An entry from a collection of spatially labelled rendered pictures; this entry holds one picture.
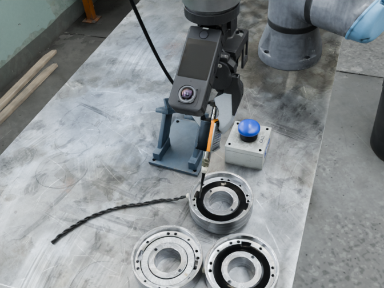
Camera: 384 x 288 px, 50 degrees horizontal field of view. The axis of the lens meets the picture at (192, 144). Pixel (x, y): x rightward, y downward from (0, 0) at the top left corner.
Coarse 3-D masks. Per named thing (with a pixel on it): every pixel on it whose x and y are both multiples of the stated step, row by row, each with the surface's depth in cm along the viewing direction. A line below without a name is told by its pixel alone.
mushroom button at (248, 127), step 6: (246, 120) 74; (252, 120) 74; (240, 126) 73; (246, 126) 73; (252, 126) 73; (258, 126) 73; (240, 132) 73; (246, 132) 72; (252, 132) 72; (258, 132) 73
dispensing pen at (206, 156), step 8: (216, 112) 64; (208, 120) 64; (200, 128) 63; (208, 128) 63; (200, 136) 64; (208, 136) 63; (200, 144) 64; (208, 152) 65; (208, 160) 66; (200, 192) 67
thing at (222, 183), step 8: (208, 184) 70; (216, 184) 70; (224, 184) 70; (232, 184) 70; (240, 192) 68; (200, 200) 68; (240, 200) 67; (248, 200) 67; (200, 208) 67; (240, 208) 66; (208, 216) 66; (216, 216) 66; (224, 216) 65; (232, 216) 65
